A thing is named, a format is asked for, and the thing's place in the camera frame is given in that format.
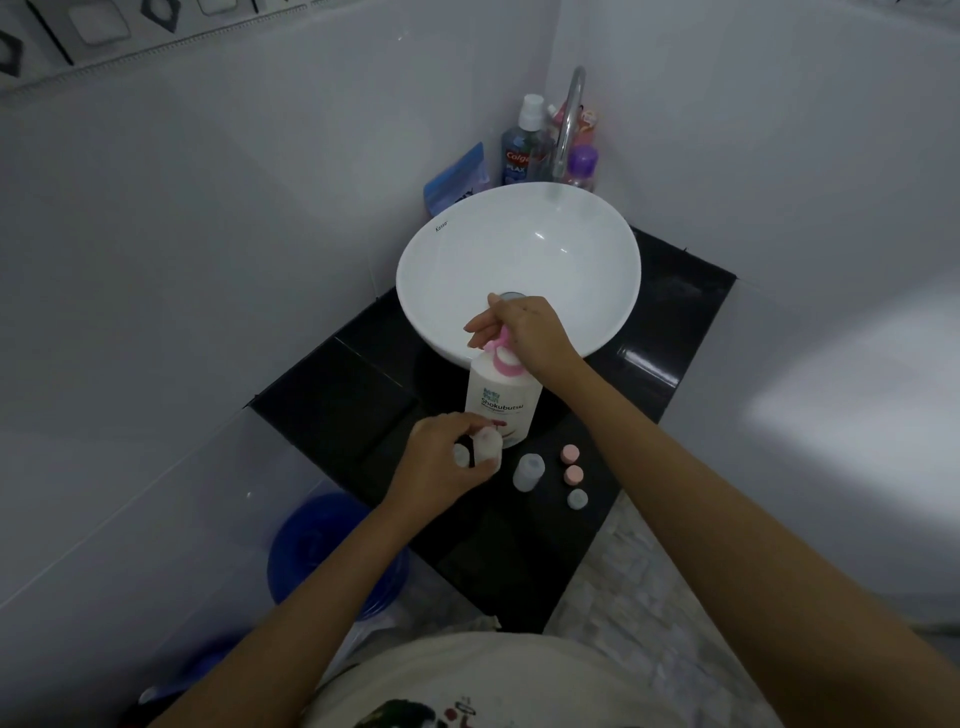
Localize pink red tube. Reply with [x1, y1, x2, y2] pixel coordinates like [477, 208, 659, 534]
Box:
[547, 103, 599, 149]

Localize person's left forearm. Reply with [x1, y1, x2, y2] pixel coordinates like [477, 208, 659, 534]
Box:
[146, 498, 451, 728]

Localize person's left hand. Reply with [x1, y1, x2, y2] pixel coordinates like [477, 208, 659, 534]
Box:
[382, 410, 505, 519]

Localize person's white printed shirt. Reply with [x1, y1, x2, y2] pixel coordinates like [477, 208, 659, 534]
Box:
[303, 631, 785, 728]

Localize blue pouch packet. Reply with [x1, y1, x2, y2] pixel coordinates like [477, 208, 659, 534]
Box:
[423, 142, 493, 219]

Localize purple capped bottle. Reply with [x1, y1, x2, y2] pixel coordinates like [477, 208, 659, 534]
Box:
[563, 144, 600, 193]

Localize white ceramic sink basin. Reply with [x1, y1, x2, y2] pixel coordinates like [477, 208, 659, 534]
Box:
[395, 183, 643, 371]

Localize blue mouthwash bottle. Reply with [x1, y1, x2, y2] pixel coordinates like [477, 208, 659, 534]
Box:
[500, 93, 553, 187]

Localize white hand sanitizer pump bottle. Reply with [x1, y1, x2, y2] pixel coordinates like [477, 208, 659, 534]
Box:
[464, 326, 545, 450]

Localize blue plastic bucket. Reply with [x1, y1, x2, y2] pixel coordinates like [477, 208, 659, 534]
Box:
[267, 492, 412, 624]

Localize person's right forearm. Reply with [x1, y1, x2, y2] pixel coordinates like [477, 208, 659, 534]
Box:
[558, 359, 960, 728]

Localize person's right hand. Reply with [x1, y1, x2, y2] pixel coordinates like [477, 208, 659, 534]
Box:
[463, 292, 590, 391]

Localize chrome faucet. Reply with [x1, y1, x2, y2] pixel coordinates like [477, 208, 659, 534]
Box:
[551, 65, 588, 185]

